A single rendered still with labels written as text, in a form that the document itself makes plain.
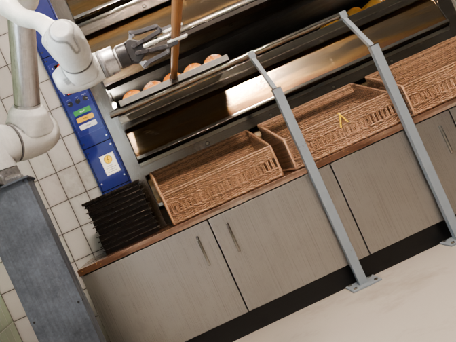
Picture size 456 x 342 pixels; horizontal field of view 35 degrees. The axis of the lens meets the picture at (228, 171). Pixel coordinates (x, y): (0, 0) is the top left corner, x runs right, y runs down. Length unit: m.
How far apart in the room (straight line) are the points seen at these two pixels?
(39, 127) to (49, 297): 0.66
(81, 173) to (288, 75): 1.19
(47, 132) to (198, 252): 0.85
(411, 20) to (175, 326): 2.03
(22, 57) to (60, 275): 0.82
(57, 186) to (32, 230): 1.06
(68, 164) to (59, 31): 1.66
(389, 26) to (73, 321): 2.28
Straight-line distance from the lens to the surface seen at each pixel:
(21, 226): 2.74
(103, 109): 3.76
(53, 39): 2.19
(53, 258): 2.73
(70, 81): 2.33
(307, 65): 3.85
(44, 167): 3.78
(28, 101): 2.87
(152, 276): 3.21
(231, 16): 3.69
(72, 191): 3.76
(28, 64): 2.84
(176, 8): 2.00
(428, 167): 3.33
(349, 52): 3.90
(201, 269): 3.21
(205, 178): 3.23
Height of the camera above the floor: 0.75
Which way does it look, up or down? 1 degrees down
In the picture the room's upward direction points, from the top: 24 degrees counter-clockwise
